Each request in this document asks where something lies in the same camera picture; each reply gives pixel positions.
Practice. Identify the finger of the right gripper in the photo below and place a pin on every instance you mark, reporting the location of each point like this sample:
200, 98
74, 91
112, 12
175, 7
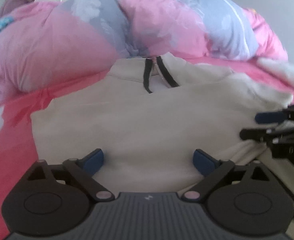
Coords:
259, 135
277, 117

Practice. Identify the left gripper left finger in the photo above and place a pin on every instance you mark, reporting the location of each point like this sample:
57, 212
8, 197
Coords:
82, 172

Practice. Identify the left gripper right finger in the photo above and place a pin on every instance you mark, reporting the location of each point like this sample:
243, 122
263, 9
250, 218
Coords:
213, 171

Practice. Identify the beige zip hoodie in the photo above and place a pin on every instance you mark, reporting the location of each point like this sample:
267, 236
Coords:
148, 139

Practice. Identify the white folded garment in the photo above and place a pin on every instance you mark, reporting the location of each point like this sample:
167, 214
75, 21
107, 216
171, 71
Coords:
283, 70

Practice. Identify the pink grey floral duvet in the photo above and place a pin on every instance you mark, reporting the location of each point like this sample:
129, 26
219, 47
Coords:
55, 42

